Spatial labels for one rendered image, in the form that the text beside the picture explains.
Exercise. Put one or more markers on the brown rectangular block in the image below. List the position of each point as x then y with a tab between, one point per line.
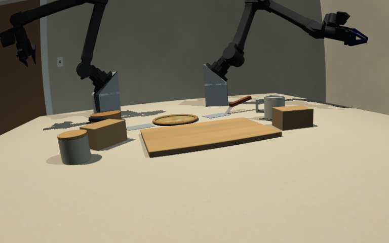
292	117
106	133

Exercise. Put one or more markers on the wooden cutting board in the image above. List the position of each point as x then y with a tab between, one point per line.
186	138

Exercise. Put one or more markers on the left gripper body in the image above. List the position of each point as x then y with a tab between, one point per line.
347	37

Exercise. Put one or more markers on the round cheese pizza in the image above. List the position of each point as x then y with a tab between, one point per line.
175	119

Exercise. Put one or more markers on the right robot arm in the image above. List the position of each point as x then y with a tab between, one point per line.
84	69

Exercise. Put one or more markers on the dark grey cylinder with tan lid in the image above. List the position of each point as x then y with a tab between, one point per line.
74	147

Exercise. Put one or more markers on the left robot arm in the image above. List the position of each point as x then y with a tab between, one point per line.
234	52

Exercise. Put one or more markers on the grey mug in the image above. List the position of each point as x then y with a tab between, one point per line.
269	102

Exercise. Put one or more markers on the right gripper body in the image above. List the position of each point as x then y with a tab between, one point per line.
32	52

